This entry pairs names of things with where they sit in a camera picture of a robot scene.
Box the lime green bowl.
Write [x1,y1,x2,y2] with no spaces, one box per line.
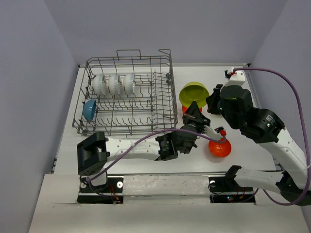
[179,82,210,108]

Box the grey wire dish rack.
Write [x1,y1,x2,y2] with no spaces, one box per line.
[71,49,178,136]

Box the blue bowl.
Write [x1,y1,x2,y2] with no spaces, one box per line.
[82,100,97,121]

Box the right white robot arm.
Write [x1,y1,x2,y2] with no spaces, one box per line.
[206,84,311,206]

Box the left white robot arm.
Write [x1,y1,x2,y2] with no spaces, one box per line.
[77,103,211,193]

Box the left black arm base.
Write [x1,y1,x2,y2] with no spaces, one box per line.
[77,176,124,204]

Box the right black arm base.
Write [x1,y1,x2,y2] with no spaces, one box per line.
[208,165,256,204]

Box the orange bowl left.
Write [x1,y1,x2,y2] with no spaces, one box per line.
[182,105,203,113]

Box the orange bowl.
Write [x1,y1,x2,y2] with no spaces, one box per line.
[182,105,203,113]
[208,139,232,158]

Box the orange bowl right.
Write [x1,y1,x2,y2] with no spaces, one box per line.
[208,139,232,158]

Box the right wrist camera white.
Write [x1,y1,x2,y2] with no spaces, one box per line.
[224,67,246,86]

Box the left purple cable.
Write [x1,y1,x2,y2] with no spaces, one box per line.
[86,130,228,190]

